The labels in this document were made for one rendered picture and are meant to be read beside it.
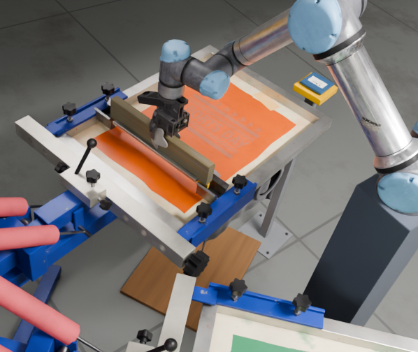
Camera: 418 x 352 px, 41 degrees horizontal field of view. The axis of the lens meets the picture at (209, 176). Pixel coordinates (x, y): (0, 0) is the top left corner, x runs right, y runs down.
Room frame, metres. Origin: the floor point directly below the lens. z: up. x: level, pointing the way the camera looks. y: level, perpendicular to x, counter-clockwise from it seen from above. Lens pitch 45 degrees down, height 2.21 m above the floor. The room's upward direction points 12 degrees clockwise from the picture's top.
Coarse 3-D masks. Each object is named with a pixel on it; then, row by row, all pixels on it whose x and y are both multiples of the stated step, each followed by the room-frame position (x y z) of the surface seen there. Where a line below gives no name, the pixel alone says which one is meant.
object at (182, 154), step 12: (120, 108) 1.32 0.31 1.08; (132, 108) 1.32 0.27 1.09; (120, 120) 1.32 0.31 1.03; (132, 120) 1.29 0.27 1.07; (144, 120) 1.27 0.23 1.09; (144, 132) 1.26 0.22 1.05; (168, 144) 1.21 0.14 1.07; (180, 144) 1.20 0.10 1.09; (168, 156) 1.21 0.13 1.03; (180, 156) 1.18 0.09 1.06; (192, 156) 1.16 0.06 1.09; (204, 156) 1.17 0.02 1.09; (192, 168) 1.16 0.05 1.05; (204, 168) 1.14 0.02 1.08; (204, 180) 1.13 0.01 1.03
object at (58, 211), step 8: (64, 192) 0.97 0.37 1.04; (56, 200) 0.94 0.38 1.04; (64, 200) 0.94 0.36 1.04; (72, 200) 0.95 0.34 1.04; (80, 200) 0.96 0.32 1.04; (40, 208) 0.90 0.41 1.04; (48, 208) 0.91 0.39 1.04; (56, 208) 0.91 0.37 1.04; (64, 208) 0.92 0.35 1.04; (72, 208) 0.93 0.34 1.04; (88, 208) 0.97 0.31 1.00; (40, 216) 0.88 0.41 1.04; (48, 216) 0.88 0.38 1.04; (56, 216) 0.89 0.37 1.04; (64, 216) 0.90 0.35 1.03; (72, 216) 0.92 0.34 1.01; (48, 224) 0.86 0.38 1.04; (56, 224) 0.88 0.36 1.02; (64, 224) 0.90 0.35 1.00
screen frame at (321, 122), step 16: (208, 48) 1.88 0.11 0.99; (144, 80) 1.60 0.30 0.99; (256, 80) 1.74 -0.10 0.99; (128, 96) 1.49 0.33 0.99; (272, 96) 1.70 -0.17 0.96; (288, 96) 1.68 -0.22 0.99; (304, 112) 1.63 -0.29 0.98; (320, 112) 1.63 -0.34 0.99; (80, 128) 1.31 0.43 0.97; (320, 128) 1.54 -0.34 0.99; (80, 144) 1.22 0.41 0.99; (288, 144) 1.42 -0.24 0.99; (304, 144) 1.44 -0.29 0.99; (96, 160) 1.17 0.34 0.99; (272, 160) 1.33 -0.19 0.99; (288, 160) 1.37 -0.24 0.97; (112, 176) 1.11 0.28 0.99; (256, 176) 1.24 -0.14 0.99; (128, 192) 1.07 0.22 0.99; (160, 208) 1.03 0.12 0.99; (176, 224) 0.99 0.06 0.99
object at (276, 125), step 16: (240, 112) 1.58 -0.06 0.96; (256, 112) 1.60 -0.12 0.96; (272, 112) 1.61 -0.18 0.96; (272, 128) 1.53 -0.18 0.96; (288, 128) 1.55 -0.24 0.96; (192, 144) 1.36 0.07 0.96; (256, 144) 1.43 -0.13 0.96; (160, 160) 1.26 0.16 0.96; (224, 160) 1.32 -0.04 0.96; (240, 160) 1.33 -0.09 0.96; (144, 176) 1.17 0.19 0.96; (160, 176) 1.19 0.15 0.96; (176, 176) 1.20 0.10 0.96; (224, 176) 1.25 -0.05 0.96; (160, 192) 1.12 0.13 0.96; (176, 192) 1.14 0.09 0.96; (192, 192) 1.15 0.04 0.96
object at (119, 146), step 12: (228, 96) 1.65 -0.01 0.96; (240, 96) 1.67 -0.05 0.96; (252, 96) 1.68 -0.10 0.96; (156, 108) 1.50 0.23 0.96; (108, 132) 1.33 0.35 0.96; (120, 132) 1.35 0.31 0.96; (180, 132) 1.41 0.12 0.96; (108, 144) 1.28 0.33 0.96; (120, 144) 1.29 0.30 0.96; (132, 144) 1.30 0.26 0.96; (108, 156) 1.22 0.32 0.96; (120, 156) 1.24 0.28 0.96; (132, 156) 1.25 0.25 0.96; (144, 156) 1.26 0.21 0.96; (156, 156) 1.27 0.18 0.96; (132, 168) 1.20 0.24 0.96; (144, 168) 1.21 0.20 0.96
